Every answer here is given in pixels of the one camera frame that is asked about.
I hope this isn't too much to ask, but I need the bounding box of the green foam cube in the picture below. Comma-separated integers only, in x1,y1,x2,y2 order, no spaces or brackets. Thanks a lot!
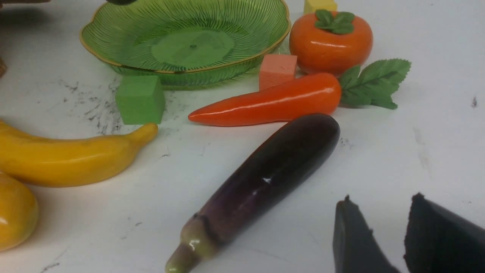
115,75,165,126

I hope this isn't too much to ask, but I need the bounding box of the orange toy persimmon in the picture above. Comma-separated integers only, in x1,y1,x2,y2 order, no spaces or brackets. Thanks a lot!
289,9,374,76

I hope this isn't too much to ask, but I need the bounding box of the purple toy eggplant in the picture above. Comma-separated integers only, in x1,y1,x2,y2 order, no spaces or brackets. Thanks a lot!
165,114,341,273

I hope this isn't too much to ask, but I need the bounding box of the orange toy carrot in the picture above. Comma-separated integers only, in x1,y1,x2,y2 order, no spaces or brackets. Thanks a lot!
188,58,411,127

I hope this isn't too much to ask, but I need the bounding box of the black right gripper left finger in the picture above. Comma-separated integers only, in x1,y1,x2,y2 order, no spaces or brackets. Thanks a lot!
333,195,399,273

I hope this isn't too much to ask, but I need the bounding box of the yellow toy banana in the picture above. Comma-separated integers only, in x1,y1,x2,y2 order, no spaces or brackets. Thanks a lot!
0,121,159,188

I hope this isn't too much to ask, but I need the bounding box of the salmon foam cube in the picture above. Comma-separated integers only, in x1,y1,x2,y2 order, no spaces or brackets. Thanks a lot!
259,54,297,91

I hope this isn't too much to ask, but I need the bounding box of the purple toy mangosteen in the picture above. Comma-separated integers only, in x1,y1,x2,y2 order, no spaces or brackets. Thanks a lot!
106,0,137,6

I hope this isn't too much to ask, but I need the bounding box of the yellow foam cube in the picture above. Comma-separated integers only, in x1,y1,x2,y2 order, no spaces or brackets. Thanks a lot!
303,0,338,14

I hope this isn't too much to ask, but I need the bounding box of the orange toy mango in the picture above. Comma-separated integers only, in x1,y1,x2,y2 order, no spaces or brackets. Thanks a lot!
0,173,39,252

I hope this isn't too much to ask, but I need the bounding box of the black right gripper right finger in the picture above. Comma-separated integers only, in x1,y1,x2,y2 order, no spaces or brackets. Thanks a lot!
404,193,485,273

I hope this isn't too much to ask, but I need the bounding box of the green ribbed glass plate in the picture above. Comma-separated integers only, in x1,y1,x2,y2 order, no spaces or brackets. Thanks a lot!
80,0,292,89

